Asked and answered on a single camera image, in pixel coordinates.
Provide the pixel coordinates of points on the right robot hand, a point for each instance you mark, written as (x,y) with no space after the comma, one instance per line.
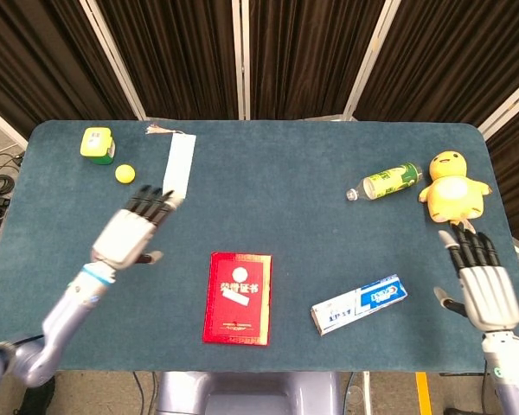
(488,298)

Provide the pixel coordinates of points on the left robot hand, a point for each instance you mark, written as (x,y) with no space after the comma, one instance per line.
(127,233)

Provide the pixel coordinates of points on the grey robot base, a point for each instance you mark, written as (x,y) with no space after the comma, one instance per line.
(248,393)

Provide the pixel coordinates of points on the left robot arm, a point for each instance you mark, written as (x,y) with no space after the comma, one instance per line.
(60,320)

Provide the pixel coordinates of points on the red certificate booklet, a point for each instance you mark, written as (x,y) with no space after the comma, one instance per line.
(238,320)

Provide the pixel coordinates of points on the small yellow ball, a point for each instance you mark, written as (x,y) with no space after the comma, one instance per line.
(125,174)

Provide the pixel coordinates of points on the white bookmark with tassel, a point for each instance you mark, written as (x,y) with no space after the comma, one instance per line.
(179,160)

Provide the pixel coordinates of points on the yellow green lidded box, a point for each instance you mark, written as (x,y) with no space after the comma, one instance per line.
(97,144)

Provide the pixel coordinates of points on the yellow plush chick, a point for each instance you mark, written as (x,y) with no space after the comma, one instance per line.
(452,192)

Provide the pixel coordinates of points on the yellow floor tape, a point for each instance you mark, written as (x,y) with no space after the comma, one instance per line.
(423,393)

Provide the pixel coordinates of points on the dark brown partition panel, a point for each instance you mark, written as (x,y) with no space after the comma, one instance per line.
(173,56)
(441,56)
(34,56)
(517,173)
(311,56)

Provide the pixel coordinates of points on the blue white toothpaste box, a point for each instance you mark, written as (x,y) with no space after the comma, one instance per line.
(359,304)

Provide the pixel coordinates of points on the green label plastic bottle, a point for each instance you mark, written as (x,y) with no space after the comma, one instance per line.
(387,180)

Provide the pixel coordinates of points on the blue felt table cloth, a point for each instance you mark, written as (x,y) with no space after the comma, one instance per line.
(285,216)

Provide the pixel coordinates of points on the black shoe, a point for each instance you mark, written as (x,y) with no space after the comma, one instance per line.
(39,400)

